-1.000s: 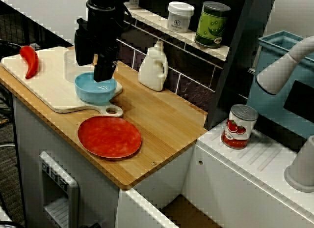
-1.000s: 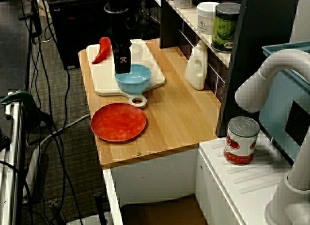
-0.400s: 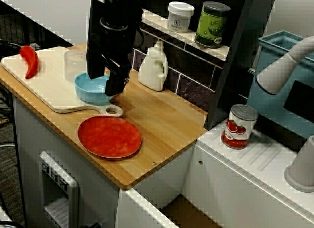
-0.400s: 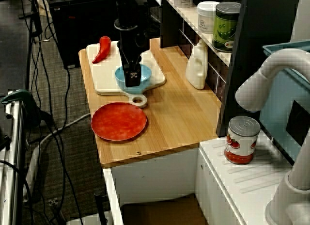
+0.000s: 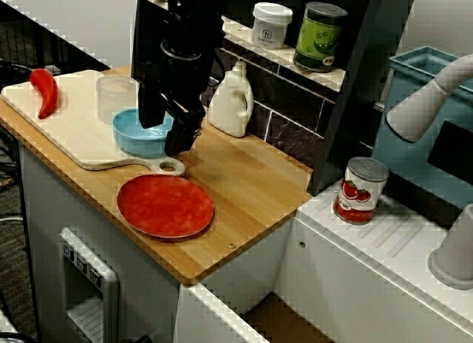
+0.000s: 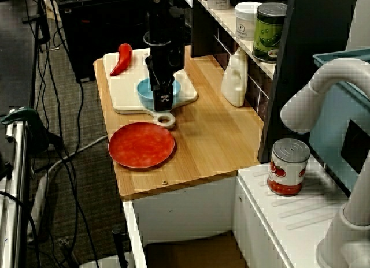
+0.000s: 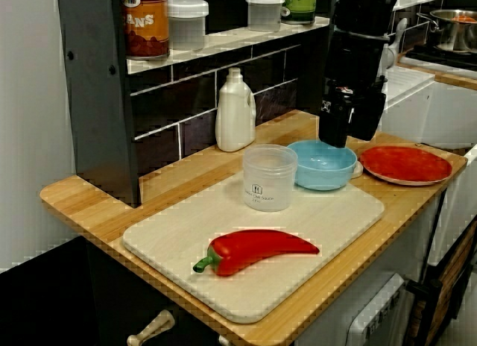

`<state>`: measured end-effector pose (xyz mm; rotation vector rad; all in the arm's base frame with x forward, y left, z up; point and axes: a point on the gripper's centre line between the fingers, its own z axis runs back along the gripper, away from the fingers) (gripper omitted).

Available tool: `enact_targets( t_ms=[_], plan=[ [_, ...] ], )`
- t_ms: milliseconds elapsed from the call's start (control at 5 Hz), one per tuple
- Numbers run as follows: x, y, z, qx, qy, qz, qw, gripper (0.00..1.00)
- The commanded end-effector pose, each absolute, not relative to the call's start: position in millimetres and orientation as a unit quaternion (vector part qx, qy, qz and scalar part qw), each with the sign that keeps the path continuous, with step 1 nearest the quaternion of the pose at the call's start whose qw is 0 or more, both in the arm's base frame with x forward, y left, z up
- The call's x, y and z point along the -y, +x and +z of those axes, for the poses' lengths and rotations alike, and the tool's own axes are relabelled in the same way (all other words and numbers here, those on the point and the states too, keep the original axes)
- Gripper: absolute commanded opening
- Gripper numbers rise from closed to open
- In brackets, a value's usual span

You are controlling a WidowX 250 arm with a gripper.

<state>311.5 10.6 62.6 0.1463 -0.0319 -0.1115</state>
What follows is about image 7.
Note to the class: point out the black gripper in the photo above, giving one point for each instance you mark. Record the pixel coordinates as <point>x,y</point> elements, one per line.
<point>354,100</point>

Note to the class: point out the light blue bowl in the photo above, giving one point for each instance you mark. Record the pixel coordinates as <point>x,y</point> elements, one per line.
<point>320,174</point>

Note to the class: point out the clear plastic jar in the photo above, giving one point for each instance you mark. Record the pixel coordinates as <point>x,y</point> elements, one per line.
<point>268,189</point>

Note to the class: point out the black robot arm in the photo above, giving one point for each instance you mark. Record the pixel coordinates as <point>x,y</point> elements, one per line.
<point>354,55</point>

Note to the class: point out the white toy kitchen cabinet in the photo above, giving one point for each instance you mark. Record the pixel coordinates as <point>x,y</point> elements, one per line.
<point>410,115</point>

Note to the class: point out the red orange plate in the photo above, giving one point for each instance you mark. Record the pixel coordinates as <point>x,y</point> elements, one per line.
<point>406,165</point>

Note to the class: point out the black stove grate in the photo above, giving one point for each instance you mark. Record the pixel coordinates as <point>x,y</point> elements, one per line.
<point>428,53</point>

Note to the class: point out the white cutting board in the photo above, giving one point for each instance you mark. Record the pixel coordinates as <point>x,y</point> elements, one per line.
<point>298,230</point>

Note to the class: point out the white toy detergent bottle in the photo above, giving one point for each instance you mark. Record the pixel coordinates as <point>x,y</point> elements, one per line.
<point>234,115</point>

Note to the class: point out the green peas can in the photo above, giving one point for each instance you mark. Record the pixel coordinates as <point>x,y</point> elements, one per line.
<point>300,4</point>

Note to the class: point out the steel cooking pot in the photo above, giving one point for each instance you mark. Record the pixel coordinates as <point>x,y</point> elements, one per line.
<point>447,33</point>

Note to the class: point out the white lidded plastic jar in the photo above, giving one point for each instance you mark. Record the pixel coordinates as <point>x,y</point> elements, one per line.
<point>264,14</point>
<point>186,25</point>

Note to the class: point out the white shelf board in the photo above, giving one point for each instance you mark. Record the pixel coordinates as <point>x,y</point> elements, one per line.
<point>421,0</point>

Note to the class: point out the orange toy vegetable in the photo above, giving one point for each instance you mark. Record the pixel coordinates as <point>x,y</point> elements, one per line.
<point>466,18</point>

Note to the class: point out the red toy chili pepper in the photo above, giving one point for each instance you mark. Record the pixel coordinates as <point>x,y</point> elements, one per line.
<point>253,253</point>

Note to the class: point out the white ice dispenser panel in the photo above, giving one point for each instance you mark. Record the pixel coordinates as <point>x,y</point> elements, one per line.
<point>376,316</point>

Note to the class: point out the orange beans can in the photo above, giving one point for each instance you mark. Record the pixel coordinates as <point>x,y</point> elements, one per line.
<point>145,25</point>

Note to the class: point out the dark grey shelf unit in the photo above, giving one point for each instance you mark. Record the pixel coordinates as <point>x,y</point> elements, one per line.
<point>100,100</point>

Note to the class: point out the black cabinet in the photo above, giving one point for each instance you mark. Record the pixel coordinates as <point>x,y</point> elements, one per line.
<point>74,305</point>

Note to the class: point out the wooden panel with black frame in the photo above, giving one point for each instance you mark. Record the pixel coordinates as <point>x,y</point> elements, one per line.
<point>454,271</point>

